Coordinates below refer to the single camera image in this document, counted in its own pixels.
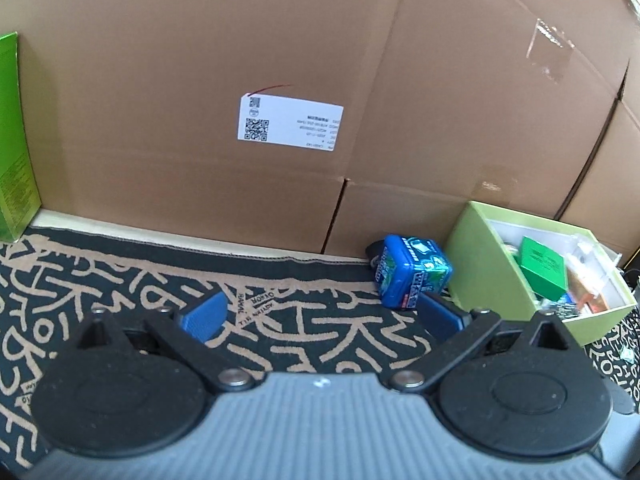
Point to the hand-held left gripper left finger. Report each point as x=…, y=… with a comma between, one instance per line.
x=205, y=317

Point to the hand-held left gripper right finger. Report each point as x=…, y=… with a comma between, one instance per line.
x=440, y=317

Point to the blue tin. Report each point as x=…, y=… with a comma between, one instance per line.
x=412, y=270

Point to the light green storage box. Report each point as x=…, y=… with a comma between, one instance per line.
x=475, y=260

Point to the steel wool scrubber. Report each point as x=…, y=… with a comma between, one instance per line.
x=557, y=306

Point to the black and tan patterned mat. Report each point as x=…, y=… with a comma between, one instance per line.
x=100, y=270

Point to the white shipping label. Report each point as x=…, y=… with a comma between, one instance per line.
x=295, y=122

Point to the tall green carton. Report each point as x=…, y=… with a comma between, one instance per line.
x=15, y=160

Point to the large brown cardboard box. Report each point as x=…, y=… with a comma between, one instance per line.
x=200, y=60

